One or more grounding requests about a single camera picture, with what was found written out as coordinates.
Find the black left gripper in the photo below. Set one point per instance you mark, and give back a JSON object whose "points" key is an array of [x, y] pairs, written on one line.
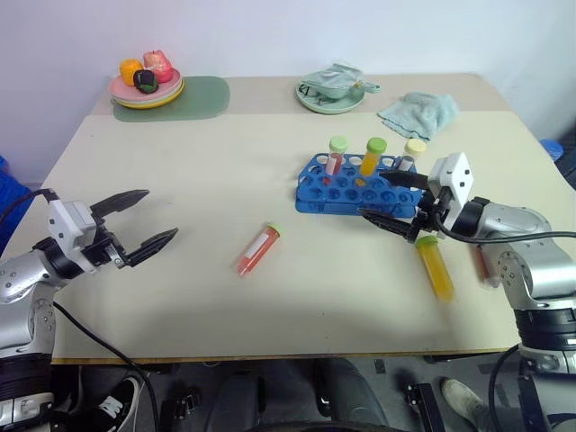
{"points": [[105, 249]]}

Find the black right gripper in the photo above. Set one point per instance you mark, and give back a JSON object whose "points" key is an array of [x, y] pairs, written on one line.
{"points": [[427, 218]]}

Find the dark test tube yellow cap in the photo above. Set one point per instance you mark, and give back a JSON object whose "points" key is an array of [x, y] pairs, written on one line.
{"points": [[483, 267], [415, 147]]}

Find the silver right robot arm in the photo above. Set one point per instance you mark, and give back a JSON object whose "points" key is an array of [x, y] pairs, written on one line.
{"points": [[513, 220]]}

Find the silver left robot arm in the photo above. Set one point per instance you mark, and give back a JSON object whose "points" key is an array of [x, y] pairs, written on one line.
{"points": [[18, 274]]}

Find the blue test tube rack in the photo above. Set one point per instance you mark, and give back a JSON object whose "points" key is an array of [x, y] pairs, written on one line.
{"points": [[342, 198]]}

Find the light teal towel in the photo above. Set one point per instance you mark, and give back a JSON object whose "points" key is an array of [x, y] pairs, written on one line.
{"points": [[423, 114]]}

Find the light green plate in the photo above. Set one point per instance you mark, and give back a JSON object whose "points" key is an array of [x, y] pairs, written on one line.
{"points": [[333, 107]]}

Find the yellow plate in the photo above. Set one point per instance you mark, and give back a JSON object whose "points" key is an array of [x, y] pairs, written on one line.
{"points": [[148, 107]]}

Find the thin green plate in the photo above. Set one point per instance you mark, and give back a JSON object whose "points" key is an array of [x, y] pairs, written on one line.
{"points": [[173, 96]]}

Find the pink plate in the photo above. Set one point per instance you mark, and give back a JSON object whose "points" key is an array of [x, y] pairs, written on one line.
{"points": [[121, 87]]}

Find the green placemat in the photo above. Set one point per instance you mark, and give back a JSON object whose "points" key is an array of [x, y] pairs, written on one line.
{"points": [[202, 99]]}

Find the crumpled pale green cloth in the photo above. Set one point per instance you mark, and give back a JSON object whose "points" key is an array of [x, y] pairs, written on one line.
{"points": [[333, 76]]}

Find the dark toy mangosteen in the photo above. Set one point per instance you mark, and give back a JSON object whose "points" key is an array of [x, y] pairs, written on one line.
{"points": [[145, 81]]}

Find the orange toy fruit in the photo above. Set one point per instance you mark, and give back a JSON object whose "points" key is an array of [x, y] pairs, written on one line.
{"points": [[128, 69]]}

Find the pink toy apple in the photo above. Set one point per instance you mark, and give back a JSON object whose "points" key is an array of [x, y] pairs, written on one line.
{"points": [[159, 65]]}

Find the blue plastic container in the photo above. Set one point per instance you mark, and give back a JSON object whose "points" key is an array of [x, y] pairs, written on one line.
{"points": [[552, 147]]}

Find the black sneaker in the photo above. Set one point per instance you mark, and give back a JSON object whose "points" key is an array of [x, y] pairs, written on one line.
{"points": [[117, 400]]}

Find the dark grey rounded shape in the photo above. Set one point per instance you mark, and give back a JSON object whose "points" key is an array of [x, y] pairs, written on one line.
{"points": [[346, 391]]}

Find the white shoe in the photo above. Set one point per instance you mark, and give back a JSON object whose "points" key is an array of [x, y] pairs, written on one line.
{"points": [[461, 398]]}

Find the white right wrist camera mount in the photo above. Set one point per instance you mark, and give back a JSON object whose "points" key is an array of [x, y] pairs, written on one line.
{"points": [[456, 175]]}

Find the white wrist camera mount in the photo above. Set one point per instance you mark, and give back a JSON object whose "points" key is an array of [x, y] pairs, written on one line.
{"points": [[456, 175], [67, 220]]}

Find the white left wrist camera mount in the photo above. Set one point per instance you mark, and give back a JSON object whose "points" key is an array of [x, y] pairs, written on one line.
{"points": [[67, 220]]}

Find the black metal frame piece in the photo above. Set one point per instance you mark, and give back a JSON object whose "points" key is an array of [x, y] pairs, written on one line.
{"points": [[425, 405]]}

